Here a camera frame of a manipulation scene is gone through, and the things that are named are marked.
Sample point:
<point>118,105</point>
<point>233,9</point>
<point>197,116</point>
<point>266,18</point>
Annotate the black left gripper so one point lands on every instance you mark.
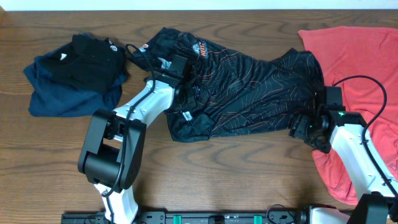
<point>189,95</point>

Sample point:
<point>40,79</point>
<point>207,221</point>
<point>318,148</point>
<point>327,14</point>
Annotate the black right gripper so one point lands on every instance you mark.
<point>299,127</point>

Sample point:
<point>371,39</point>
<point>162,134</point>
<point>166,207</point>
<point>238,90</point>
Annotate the black orange patterned jersey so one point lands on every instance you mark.
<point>240,95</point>

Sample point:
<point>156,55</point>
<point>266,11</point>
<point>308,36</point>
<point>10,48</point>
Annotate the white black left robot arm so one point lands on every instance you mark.
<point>112,151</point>

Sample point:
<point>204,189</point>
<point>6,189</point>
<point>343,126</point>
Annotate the red t-shirt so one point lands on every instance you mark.
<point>363,62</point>

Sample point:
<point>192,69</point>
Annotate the folded black shirt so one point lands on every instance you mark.
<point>86,63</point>

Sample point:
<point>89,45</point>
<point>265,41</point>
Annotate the folded navy blue shirt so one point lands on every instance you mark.
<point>53,99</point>

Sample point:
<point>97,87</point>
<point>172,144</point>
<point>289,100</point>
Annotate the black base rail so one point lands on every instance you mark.
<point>277,214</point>

